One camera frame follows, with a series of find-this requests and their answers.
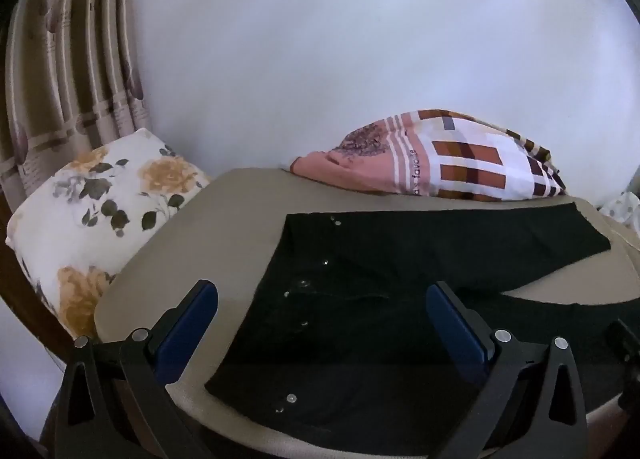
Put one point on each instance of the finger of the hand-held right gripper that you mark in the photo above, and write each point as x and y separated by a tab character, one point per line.
625	344

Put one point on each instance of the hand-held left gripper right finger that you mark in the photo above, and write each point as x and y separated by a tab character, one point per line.
457	334

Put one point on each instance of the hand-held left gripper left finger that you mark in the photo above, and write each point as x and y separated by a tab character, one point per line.
185	334

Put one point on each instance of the black pants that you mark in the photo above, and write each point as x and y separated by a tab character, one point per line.
350	289

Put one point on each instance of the white dotted cloth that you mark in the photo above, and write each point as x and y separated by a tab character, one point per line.
625	211

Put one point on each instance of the floral pillow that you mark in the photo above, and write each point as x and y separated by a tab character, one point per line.
100	219

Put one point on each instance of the pink plaid blanket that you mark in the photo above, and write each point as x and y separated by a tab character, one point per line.
450	159

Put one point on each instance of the beige striped curtain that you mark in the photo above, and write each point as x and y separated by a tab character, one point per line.
65	89

